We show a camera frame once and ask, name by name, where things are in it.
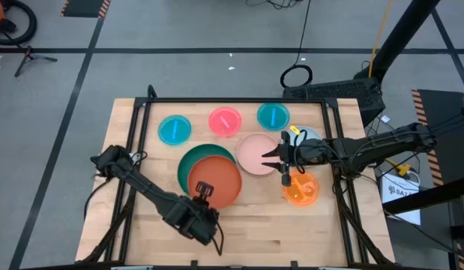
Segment dark green plastic plate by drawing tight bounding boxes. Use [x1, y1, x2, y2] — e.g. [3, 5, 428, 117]
[177, 143, 237, 196]

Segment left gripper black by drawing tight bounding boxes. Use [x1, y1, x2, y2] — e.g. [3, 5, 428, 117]
[181, 204, 220, 247]

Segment black computer case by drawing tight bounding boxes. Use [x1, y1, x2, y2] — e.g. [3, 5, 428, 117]
[283, 76, 386, 128]

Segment black coiled floor cable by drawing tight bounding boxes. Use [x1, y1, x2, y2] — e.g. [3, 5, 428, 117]
[279, 0, 314, 89]

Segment orange translucent plastic plate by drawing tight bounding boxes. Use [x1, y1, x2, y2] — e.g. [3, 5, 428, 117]
[282, 170, 321, 207]

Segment pink translucent plastic plate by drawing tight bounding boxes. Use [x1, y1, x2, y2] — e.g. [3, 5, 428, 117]
[208, 106, 243, 138]

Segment black crossbeam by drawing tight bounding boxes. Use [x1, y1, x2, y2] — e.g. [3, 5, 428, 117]
[382, 175, 464, 215]

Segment black tripod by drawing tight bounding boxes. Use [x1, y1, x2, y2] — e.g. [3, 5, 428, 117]
[13, 44, 58, 78]

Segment yellow cable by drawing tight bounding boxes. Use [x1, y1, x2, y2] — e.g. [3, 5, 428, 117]
[367, 0, 394, 79]

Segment black stand post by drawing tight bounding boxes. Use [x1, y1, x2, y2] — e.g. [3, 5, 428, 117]
[370, 0, 442, 82]

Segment black aluminium table frame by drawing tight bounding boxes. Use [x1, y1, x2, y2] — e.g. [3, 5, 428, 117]
[81, 85, 396, 270]

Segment teal translucent plastic plate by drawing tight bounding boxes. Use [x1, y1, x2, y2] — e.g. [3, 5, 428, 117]
[256, 102, 291, 132]
[157, 114, 193, 146]

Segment pale blue-grey plastic plate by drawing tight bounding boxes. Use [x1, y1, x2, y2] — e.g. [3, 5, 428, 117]
[286, 125, 323, 151]

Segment black vacuum hose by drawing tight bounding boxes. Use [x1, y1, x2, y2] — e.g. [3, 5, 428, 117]
[0, 0, 38, 47]

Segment white printed box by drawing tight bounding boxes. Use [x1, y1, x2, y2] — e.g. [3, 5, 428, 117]
[379, 170, 422, 226]

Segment black hazard-striped floor mat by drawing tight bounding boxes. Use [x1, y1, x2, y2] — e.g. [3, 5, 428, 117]
[60, 0, 112, 19]

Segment pale pink plastic plate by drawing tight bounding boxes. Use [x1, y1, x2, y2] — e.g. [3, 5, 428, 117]
[235, 132, 282, 176]

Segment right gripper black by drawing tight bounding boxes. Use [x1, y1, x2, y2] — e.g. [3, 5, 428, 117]
[261, 130, 332, 175]

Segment red-orange plastic plate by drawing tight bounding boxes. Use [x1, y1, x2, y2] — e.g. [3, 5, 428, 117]
[187, 154, 243, 210]

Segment black hazard-striped platform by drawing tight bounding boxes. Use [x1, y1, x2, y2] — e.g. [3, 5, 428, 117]
[411, 88, 464, 188]

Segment yellow cable connector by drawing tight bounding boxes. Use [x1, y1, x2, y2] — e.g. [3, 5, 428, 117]
[385, 159, 413, 178]

